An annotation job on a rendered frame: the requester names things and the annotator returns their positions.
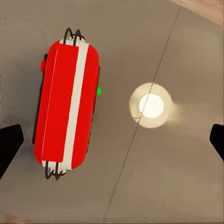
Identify radio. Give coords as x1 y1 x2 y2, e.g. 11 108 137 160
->
32 28 101 181

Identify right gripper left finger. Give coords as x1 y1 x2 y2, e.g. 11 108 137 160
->
0 124 24 179

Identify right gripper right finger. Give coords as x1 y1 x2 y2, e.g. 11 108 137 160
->
210 124 224 160

